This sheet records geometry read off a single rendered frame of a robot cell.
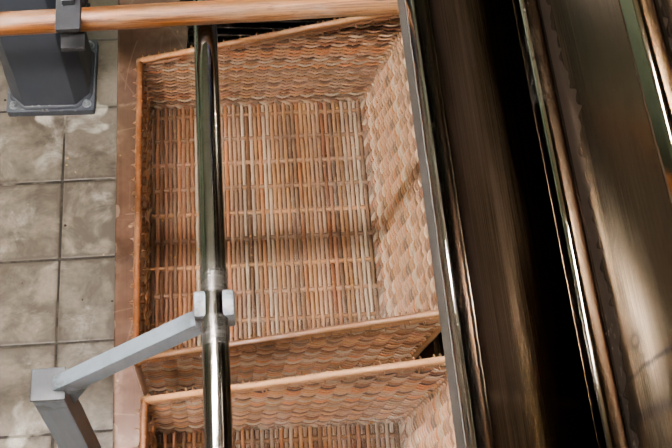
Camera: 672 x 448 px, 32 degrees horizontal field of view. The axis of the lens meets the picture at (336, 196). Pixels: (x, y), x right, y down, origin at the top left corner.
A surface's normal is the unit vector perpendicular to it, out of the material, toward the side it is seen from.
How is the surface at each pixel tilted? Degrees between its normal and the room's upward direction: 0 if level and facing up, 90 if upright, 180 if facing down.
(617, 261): 70
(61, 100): 90
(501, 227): 9
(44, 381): 0
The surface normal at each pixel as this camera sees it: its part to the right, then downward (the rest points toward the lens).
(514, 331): 0.19, -0.49
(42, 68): 0.05, 0.87
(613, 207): -0.92, -0.11
